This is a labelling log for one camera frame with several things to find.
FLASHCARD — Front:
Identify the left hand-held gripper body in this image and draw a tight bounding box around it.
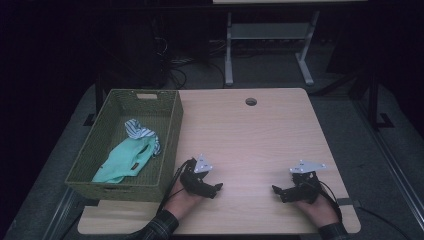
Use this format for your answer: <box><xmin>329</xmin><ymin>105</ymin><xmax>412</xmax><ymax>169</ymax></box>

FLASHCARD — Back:
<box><xmin>179</xmin><ymin>153</ymin><xmax>215</xmax><ymax>197</ymax></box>

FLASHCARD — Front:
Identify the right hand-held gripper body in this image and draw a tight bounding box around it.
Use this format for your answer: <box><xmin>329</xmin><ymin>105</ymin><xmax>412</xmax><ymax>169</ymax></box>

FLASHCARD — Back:
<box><xmin>289</xmin><ymin>159</ymin><xmax>328</xmax><ymax>205</ymax></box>

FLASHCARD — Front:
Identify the mint green pet garment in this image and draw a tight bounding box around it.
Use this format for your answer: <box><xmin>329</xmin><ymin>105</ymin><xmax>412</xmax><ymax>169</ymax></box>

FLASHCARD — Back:
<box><xmin>91</xmin><ymin>118</ymin><xmax>163</xmax><ymax>185</ymax></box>

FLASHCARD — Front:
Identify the green woven basket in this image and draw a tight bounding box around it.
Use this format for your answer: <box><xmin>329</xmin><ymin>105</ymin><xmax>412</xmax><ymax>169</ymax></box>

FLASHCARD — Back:
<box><xmin>64</xmin><ymin>88</ymin><xmax>184</xmax><ymax>203</ymax></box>

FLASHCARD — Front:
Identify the person's left hand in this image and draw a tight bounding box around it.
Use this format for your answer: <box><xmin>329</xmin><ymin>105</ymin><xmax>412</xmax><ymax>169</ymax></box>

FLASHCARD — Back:
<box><xmin>164</xmin><ymin>185</ymin><xmax>205</xmax><ymax>221</ymax></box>

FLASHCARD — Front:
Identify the person's right hand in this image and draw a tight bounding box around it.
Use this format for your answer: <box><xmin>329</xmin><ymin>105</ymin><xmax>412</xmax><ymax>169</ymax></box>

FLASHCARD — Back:
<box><xmin>294</xmin><ymin>194</ymin><xmax>340</xmax><ymax>229</ymax></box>

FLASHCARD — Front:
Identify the grey metal stand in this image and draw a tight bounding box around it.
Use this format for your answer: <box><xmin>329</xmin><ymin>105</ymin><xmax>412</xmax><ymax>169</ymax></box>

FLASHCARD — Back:
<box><xmin>223</xmin><ymin>10</ymin><xmax>321</xmax><ymax>87</ymax></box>

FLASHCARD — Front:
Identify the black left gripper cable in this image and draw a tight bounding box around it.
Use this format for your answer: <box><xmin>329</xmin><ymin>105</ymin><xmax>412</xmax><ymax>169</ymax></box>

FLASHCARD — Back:
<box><xmin>156</xmin><ymin>159</ymin><xmax>193</xmax><ymax>215</ymax></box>

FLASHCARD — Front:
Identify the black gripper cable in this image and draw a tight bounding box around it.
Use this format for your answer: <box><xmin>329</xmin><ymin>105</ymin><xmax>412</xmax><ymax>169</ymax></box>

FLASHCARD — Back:
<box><xmin>156</xmin><ymin>159</ymin><xmax>193</xmax><ymax>215</ymax></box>
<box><xmin>315</xmin><ymin>180</ymin><xmax>344</xmax><ymax>223</ymax></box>

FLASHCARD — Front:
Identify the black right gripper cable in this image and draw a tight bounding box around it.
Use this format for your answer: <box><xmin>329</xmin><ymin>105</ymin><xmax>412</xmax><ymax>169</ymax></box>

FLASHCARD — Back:
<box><xmin>315</xmin><ymin>180</ymin><xmax>344</xmax><ymax>223</ymax></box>

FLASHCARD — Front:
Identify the grey strap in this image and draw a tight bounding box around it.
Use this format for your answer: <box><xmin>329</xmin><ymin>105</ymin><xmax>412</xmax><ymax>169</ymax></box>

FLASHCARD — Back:
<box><xmin>335</xmin><ymin>197</ymin><xmax>362</xmax><ymax>208</ymax></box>

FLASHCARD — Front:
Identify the black floor cable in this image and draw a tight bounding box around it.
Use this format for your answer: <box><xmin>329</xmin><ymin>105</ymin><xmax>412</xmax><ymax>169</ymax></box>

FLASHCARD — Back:
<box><xmin>354</xmin><ymin>205</ymin><xmax>414</xmax><ymax>240</ymax></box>

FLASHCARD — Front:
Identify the aluminium floor rail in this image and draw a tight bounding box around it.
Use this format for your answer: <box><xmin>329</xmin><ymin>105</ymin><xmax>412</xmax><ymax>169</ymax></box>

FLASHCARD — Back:
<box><xmin>351</xmin><ymin>98</ymin><xmax>424</xmax><ymax>232</ymax></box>
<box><xmin>41</xmin><ymin>187</ymin><xmax>83</xmax><ymax>240</ymax></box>

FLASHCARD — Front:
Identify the bundle of black floor cables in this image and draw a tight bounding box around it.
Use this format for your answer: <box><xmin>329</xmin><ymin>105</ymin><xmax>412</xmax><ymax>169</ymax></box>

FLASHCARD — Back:
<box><xmin>151</xmin><ymin>34</ymin><xmax>228</xmax><ymax>90</ymax></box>

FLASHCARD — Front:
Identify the black frame post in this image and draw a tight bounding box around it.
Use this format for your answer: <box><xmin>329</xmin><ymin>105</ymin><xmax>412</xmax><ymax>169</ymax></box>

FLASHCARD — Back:
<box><xmin>82</xmin><ymin>71</ymin><xmax>105</xmax><ymax>128</ymax></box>
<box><xmin>367</xmin><ymin>71</ymin><xmax>395</xmax><ymax>130</ymax></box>

